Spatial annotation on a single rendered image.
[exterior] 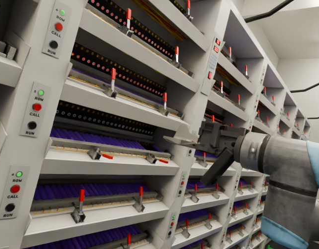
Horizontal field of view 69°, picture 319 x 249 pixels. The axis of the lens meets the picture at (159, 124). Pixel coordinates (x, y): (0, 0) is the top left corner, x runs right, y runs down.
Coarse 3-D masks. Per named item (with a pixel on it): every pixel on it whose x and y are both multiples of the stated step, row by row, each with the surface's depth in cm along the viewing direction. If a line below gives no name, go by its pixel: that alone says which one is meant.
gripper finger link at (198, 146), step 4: (184, 140) 61; (180, 144) 61; (184, 144) 60; (188, 144) 60; (192, 144) 59; (196, 144) 59; (200, 144) 59; (196, 148) 59; (200, 148) 59; (204, 148) 59
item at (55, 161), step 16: (96, 128) 87; (112, 128) 92; (48, 144) 56; (160, 144) 112; (48, 160) 58; (64, 160) 61; (80, 160) 64; (96, 160) 69; (112, 160) 75; (128, 160) 81; (144, 160) 89; (176, 160) 104
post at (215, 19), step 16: (208, 0) 109; (224, 0) 106; (192, 16) 114; (208, 16) 108; (224, 16) 109; (224, 32) 111; (192, 48) 110; (208, 48) 105; (192, 64) 109; (176, 96) 111; (192, 96) 105; (208, 96) 111; (192, 112) 104; (160, 128) 114; (192, 128) 105; (176, 144) 106; (192, 160) 110; (144, 176) 115; (160, 176) 109; (176, 176) 103; (176, 192) 104; (176, 208) 107; (160, 224) 104; (176, 224) 109
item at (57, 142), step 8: (56, 144) 63; (64, 144) 65; (72, 144) 67; (80, 144) 69; (88, 144) 71; (96, 144) 74; (104, 144) 77; (112, 152) 79; (120, 152) 82; (128, 152) 84; (136, 152) 87; (144, 152) 91; (152, 152) 95; (160, 152) 100
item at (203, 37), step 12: (144, 0) 90; (156, 0) 76; (168, 0) 79; (156, 12) 92; (168, 12) 81; (180, 12) 85; (168, 24) 97; (180, 24) 88; (192, 24) 92; (180, 36) 109; (192, 36) 95; (204, 36) 99; (204, 48) 103
